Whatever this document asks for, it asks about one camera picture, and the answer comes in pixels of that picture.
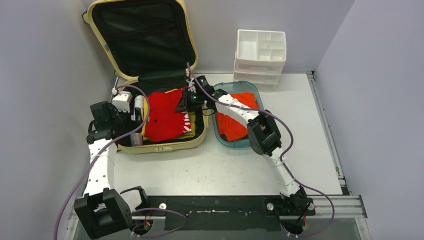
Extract yellow hard-shell suitcase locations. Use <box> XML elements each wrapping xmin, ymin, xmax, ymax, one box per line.
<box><xmin>82</xmin><ymin>0</ymin><xmax>208</xmax><ymax>154</ymax></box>

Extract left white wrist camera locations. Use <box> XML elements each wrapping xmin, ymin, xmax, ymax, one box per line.
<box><xmin>111</xmin><ymin>89</ymin><xmax>133</xmax><ymax>113</ymax></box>

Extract red white striped garment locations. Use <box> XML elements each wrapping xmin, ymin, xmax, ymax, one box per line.
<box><xmin>144</xmin><ymin>88</ymin><xmax>193</xmax><ymax>144</ymax></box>

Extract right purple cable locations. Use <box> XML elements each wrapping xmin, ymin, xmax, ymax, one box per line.
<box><xmin>186</xmin><ymin>62</ymin><xmax>336</xmax><ymax>239</ymax></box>

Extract orange t-shirt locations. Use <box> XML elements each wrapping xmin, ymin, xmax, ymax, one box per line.
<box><xmin>216</xmin><ymin>92</ymin><xmax>259</xmax><ymax>142</ymax></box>

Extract white cylindrical bottle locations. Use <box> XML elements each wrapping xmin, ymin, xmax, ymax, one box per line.
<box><xmin>131</xmin><ymin>95</ymin><xmax>145</xmax><ymax>121</ymax></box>

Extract teal transparent plastic tray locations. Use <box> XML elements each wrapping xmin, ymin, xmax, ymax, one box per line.
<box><xmin>212</xmin><ymin>81</ymin><xmax>263</xmax><ymax>148</ymax></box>

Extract yellow garment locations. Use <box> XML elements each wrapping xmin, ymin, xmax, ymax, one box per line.
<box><xmin>141</xmin><ymin>87</ymin><xmax>197</xmax><ymax>140</ymax></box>

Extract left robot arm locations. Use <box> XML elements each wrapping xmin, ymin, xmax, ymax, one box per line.
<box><xmin>73</xmin><ymin>101</ymin><xmax>150</xmax><ymax>240</ymax></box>

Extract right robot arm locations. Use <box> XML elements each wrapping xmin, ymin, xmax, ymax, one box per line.
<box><xmin>175</xmin><ymin>76</ymin><xmax>315</xmax><ymax>217</ymax></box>

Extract white plastic drawer organizer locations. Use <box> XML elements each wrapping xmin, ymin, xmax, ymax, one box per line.
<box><xmin>233</xmin><ymin>29</ymin><xmax>287</xmax><ymax>92</ymax></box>

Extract clear plastic bottle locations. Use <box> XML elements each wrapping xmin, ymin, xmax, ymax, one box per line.
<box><xmin>130</xmin><ymin>132</ymin><xmax>143</xmax><ymax>147</ymax></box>

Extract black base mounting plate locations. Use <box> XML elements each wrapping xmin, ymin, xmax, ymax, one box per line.
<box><xmin>133</xmin><ymin>195</ymin><xmax>316</xmax><ymax>232</ymax></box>

